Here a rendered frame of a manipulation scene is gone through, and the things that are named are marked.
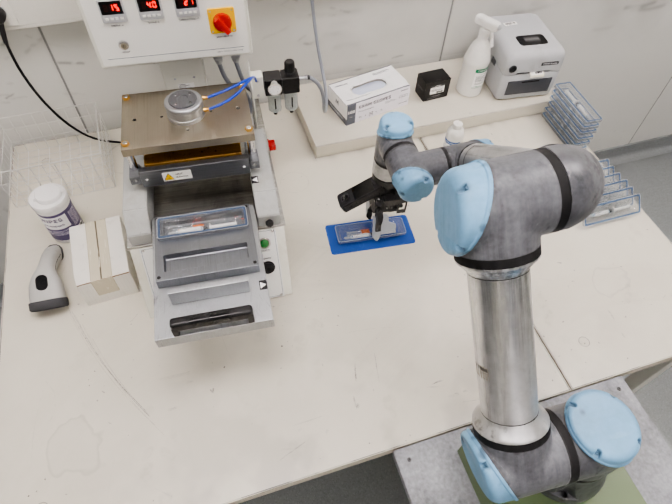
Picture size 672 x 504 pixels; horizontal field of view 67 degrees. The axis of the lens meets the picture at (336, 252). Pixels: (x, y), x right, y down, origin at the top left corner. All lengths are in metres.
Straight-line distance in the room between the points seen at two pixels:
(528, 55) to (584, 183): 1.07
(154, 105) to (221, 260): 0.38
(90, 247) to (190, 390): 0.42
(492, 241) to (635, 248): 0.96
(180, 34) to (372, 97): 0.63
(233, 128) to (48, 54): 0.69
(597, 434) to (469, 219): 0.42
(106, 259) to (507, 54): 1.27
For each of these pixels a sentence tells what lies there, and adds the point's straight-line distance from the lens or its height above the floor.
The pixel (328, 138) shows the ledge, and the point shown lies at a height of 0.79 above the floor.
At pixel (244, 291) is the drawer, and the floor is 0.97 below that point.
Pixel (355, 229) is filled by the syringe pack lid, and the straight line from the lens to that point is 1.36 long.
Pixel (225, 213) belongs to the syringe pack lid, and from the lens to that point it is 1.10.
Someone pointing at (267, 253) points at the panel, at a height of 0.87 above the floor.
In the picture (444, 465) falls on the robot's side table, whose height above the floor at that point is 0.75.
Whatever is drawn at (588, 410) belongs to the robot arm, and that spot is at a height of 1.06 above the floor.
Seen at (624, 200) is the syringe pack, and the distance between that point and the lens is 1.63.
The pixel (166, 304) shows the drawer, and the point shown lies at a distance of 1.04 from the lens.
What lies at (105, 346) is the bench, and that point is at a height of 0.75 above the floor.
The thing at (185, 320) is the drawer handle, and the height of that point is 1.01.
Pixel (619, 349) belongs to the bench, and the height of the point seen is 0.75.
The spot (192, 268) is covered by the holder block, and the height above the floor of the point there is 1.00.
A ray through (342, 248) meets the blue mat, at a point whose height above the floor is 0.75.
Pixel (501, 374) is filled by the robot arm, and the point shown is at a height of 1.15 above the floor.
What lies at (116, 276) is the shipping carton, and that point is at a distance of 1.28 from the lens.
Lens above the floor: 1.83
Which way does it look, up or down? 54 degrees down
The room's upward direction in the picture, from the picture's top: 3 degrees clockwise
